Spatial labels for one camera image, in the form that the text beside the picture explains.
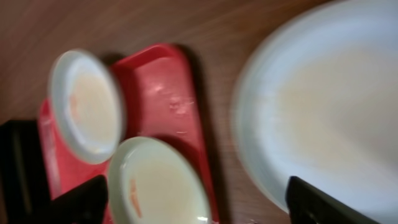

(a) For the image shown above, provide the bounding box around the red plastic tray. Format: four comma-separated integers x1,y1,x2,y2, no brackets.
37,44,220,223

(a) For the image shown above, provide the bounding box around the black water tray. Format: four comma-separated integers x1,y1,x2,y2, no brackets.
1,120,51,223

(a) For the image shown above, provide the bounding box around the light blue plate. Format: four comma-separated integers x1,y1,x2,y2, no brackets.
231,1,397,223
49,49,126,164
108,137,213,224

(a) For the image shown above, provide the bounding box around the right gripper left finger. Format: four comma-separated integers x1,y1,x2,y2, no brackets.
46,175,108,224

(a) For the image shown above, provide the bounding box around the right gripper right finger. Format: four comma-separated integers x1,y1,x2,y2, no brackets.
285,176,377,224

